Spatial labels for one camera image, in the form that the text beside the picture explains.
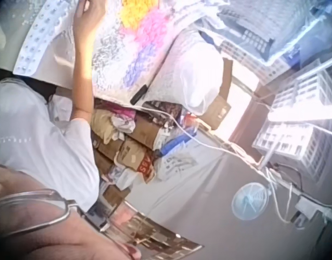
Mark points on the white plastic bag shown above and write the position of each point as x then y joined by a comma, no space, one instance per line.
198,78

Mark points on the white storage rack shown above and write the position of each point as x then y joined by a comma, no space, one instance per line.
298,130

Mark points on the brown cardboard box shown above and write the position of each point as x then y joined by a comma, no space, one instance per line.
221,100

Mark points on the white dotted sheet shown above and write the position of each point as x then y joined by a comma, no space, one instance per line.
39,40

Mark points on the person's right hand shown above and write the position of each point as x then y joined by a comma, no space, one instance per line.
90,16

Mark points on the heap of cartons and bags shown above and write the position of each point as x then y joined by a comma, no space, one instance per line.
133,143

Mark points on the light blue small fan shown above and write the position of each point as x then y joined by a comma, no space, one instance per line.
250,200

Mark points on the black pen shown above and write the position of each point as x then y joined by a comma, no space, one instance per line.
140,94

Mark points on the white power strip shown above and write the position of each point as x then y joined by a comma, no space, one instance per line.
308,207

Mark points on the clear bead organizer box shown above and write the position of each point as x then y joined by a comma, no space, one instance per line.
266,29

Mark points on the diamond painting canvas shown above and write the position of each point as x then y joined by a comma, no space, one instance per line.
133,43

